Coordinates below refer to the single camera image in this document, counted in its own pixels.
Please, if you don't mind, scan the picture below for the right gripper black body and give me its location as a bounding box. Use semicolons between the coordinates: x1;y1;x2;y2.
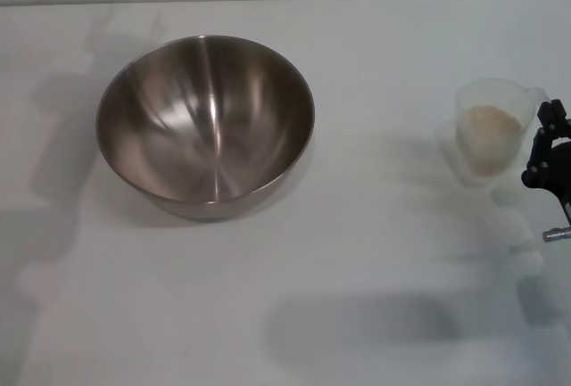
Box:
542;138;571;222

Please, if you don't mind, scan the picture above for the white uncooked rice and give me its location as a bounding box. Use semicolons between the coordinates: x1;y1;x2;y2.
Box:
459;103;523;177

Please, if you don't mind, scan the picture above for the clear plastic measuring cup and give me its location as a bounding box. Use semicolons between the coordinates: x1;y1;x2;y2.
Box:
453;76;549;178

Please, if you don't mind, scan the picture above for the stainless steel mixing bowl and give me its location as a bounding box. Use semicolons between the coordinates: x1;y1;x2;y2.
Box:
95;34;317;222

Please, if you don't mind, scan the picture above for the silver elbow cable connector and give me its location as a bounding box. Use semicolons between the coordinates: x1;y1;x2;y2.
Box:
542;227;571;243

